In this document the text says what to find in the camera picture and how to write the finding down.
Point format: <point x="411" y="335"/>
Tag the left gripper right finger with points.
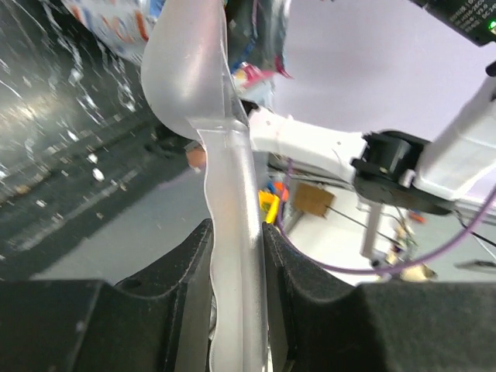
<point x="319" y="323"/>

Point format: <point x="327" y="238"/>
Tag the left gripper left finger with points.
<point x="155" y="320"/>

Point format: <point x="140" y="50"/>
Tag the translucent plastic food scoop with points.
<point x="187" y="84"/>

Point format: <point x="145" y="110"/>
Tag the pink pet food bag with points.
<point x="256" y="33"/>

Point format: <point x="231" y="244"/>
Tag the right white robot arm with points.
<point x="412" y="87"/>

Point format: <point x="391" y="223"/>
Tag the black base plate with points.
<point x="75" y="182"/>

